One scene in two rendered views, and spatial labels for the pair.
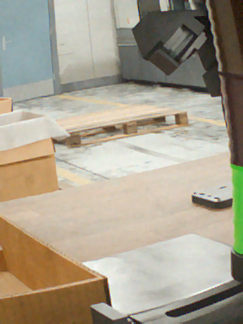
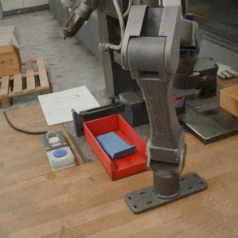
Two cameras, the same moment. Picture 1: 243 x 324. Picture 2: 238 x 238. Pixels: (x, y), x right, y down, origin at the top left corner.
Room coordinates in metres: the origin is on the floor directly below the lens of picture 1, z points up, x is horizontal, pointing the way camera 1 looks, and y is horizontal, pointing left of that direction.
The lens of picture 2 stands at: (1.62, -0.19, 1.46)
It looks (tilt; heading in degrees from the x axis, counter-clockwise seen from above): 27 degrees down; 187
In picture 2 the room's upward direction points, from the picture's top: 6 degrees counter-clockwise
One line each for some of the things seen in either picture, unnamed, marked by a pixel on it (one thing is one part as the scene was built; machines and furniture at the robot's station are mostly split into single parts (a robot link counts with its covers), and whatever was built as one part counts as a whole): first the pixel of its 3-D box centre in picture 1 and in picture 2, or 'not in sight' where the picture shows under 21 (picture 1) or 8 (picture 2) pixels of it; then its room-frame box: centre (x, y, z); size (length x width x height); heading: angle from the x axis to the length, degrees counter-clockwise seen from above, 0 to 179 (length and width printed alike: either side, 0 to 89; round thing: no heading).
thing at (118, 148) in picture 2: not in sight; (113, 142); (0.72, -0.33, 0.92); 0.15 x 0.07 x 0.03; 33
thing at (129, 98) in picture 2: not in sight; (152, 93); (0.52, -0.22, 0.98); 0.20 x 0.10 x 0.01; 116
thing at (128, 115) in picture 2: not in sight; (152, 104); (0.52, -0.22, 0.94); 0.20 x 0.10 x 0.07; 116
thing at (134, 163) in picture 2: not in sight; (116, 144); (0.75, -0.32, 0.93); 0.25 x 0.12 x 0.06; 26
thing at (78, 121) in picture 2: not in sight; (83, 120); (0.63, -0.44, 0.95); 0.06 x 0.03 x 0.09; 116
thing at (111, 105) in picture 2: not in sight; (103, 114); (0.60, -0.38, 0.95); 0.15 x 0.03 x 0.10; 116
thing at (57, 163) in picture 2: not in sight; (61, 162); (0.80, -0.48, 0.90); 0.07 x 0.07 x 0.06; 26
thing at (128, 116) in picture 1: (108, 123); not in sight; (7.35, 0.08, 0.07); 1.20 x 1.00 x 0.14; 115
